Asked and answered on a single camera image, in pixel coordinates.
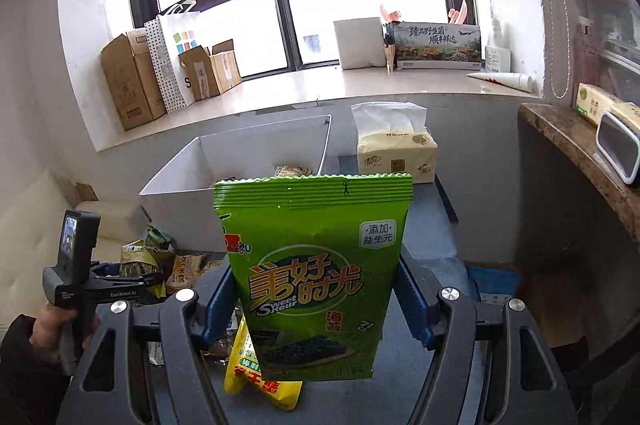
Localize green patterned snack packet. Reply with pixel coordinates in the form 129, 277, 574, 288
120, 242, 167, 298

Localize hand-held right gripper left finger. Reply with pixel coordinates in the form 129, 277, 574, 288
57, 255, 242, 425

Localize blue bag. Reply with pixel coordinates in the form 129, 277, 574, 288
467, 265, 523, 306

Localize striped snack packet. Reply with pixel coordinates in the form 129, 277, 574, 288
274, 164, 314, 178

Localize white tube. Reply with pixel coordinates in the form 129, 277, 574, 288
467, 71, 533, 92

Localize green and beige tissue pack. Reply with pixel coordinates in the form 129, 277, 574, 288
572, 82, 623, 128
610, 102, 640, 136

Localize blue tablecloth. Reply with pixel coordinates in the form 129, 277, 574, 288
150, 172, 483, 425

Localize person's left hand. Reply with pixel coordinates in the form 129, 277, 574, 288
30, 305, 78, 351

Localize marble counter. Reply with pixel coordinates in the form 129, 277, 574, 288
517, 102, 640, 251

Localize polka dot paper bag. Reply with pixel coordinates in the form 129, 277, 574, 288
144, 16, 188, 113

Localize yellow snack packet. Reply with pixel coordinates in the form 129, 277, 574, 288
223, 315, 304, 411

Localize green seaweed snack packet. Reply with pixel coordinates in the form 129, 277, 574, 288
214, 173, 414, 382

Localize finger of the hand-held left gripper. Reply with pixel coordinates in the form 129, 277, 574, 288
91, 261, 167, 289

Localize white plastic bottle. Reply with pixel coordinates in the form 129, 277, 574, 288
484, 20, 512, 74

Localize person's left forearm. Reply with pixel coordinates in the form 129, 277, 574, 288
0, 314, 68, 425

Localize white paper bag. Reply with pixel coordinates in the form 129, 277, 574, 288
157, 0, 201, 106

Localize white storage box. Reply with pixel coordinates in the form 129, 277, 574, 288
139, 114, 333, 256

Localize dark green snack packet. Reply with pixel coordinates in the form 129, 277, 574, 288
144, 225, 177, 252

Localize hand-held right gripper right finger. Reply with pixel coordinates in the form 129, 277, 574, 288
395, 251, 581, 425

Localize clear plastic drawer unit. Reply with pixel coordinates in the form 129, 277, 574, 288
560, 0, 640, 96

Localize brown snack packet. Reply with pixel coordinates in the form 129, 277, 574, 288
206, 337, 235, 361

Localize tall brown cardboard box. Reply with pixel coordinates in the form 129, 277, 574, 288
101, 34, 153, 132
126, 29, 168, 120

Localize beige orange snack packet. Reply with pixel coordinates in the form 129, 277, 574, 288
165, 252, 208, 296

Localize open cardboard box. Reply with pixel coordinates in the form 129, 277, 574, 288
178, 39, 243, 102

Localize long printed landscape box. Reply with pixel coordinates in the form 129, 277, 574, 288
394, 22, 482, 72

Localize white square box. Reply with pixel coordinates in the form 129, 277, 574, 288
333, 18, 388, 70

